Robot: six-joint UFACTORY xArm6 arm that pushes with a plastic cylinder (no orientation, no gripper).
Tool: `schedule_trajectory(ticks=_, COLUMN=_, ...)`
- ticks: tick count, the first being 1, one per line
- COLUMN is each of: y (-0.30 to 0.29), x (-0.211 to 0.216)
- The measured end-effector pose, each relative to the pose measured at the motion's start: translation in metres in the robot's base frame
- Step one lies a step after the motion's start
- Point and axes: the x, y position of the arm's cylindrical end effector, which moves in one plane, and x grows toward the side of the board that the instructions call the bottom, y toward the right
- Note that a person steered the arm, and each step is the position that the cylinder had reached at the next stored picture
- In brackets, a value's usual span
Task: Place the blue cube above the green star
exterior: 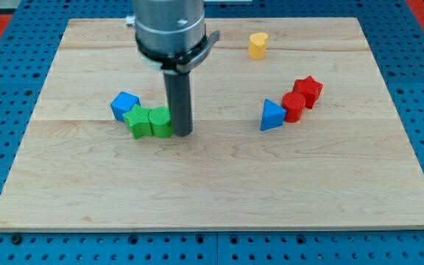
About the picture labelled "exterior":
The blue triangle block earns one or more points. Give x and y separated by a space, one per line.
272 116

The red cylinder block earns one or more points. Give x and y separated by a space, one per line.
293 103

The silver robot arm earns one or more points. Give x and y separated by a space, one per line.
172 33

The wooden board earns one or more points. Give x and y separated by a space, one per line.
347 164

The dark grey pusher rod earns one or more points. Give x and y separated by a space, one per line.
178 94

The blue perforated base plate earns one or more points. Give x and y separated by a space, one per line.
27 49

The green star block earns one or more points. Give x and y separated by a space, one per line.
137 121

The blue cube block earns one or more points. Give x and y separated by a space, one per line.
123 103

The red star block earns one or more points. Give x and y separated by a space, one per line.
310 89

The yellow heart block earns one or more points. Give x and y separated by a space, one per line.
257 45

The green cylinder block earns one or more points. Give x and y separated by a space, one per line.
160 121

